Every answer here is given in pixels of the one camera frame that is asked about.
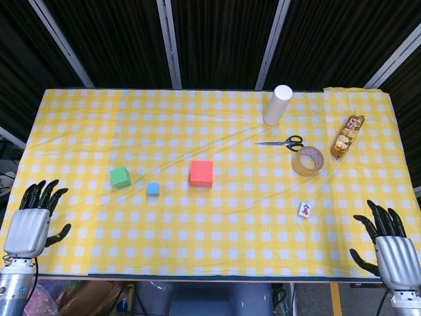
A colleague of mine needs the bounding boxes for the left black-fingered silver robot hand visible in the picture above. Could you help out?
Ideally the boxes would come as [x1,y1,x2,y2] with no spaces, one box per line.
[3,179,72,259]

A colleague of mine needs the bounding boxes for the right black-fingered silver robot hand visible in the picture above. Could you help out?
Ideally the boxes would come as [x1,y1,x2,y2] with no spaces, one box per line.
[349,199,417,292]

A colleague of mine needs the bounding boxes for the green cube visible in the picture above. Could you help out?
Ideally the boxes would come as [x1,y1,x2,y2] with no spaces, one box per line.
[110,167,133,190]

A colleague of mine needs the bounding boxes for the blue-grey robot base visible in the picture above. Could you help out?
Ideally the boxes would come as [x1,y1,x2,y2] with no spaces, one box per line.
[135,281,274,316]

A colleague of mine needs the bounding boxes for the yellow checkered tablecloth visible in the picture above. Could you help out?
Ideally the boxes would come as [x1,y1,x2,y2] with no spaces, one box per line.
[0,87,421,278]

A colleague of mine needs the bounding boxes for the pink plastic bag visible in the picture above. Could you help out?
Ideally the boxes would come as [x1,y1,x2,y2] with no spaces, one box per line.
[22,282,61,316]

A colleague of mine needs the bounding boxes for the brown cardboard box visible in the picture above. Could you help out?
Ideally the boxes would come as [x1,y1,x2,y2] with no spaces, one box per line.
[55,281,123,316]

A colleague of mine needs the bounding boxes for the mahjong tile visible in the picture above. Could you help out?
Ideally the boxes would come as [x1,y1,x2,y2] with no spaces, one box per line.
[297,201,312,220]

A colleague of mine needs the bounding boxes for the gold foil snack package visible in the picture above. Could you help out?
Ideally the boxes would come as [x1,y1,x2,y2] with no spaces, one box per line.
[330,115,365,161]

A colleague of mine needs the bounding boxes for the clear packing tape roll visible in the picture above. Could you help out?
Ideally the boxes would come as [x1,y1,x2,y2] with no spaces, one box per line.
[291,146,325,178]

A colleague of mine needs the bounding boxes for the large red cube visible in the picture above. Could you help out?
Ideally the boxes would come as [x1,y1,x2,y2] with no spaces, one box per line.
[189,160,214,189]

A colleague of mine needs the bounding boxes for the white cylinder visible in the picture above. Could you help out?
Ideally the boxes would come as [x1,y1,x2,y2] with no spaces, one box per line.
[263,84,293,126]

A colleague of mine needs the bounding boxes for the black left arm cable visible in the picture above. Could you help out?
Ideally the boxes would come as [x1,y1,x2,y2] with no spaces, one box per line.
[32,258,42,289]

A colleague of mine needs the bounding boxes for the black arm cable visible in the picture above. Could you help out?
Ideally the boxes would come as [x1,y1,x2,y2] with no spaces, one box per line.
[374,288,391,316]
[32,258,42,289]

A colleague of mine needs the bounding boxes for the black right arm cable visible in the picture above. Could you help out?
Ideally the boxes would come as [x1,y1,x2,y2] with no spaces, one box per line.
[374,288,391,316]

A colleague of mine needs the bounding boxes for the silver aluminium frame post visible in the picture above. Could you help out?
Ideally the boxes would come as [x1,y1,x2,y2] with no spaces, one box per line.
[255,0,292,90]
[155,0,183,90]
[28,0,95,88]
[0,126,27,149]
[362,25,421,90]

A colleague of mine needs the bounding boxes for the black-handled scissors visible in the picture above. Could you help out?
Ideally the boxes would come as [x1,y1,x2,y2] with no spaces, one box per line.
[255,135,305,152]

